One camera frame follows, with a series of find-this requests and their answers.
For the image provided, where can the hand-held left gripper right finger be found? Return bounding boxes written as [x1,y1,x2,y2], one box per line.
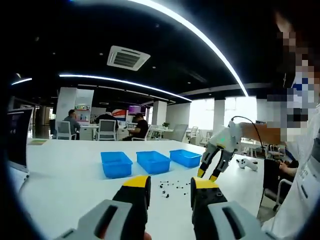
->
[190,176,277,240]

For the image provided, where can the blue plastic bin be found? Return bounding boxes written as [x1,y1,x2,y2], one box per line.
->
[169,149,202,168]
[136,150,172,175]
[100,151,134,179]

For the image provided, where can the black resistors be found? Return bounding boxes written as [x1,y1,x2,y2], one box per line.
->
[157,179,191,199]

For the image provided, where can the open silver laptop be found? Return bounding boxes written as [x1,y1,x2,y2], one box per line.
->
[6,107,35,193]

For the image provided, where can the white game controller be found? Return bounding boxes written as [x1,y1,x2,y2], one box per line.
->
[236,157,259,172]

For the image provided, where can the ceiling air conditioner vent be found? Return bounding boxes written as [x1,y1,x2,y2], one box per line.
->
[106,45,151,72]

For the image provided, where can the striped flag wall poster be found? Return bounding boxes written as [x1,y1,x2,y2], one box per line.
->
[109,108,127,121]

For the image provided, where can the purple screen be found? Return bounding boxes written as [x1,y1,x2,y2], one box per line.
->
[128,105,147,116]

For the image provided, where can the white mesh office chair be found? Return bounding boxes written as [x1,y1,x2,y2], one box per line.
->
[56,120,77,140]
[131,124,154,142]
[96,119,118,141]

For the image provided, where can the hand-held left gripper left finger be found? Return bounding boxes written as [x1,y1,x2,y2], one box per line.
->
[59,174,152,240]

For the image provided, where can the grey office chair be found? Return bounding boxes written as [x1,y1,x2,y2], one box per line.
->
[164,123,189,142]

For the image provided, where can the straight ceiling light strip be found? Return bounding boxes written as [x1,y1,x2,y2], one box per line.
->
[11,77,33,86]

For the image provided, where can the curved ceiling light strip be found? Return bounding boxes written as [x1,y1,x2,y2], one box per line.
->
[58,73,193,102]

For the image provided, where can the white display shelf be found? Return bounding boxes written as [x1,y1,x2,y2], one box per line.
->
[74,104,91,126]

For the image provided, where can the black office chair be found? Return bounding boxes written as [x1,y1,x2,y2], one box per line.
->
[262,158,300,212]

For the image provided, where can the black cable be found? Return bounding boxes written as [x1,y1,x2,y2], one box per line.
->
[230,115,266,218]

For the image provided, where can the long curved ceiling light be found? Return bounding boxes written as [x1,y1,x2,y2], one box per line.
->
[69,0,250,97]

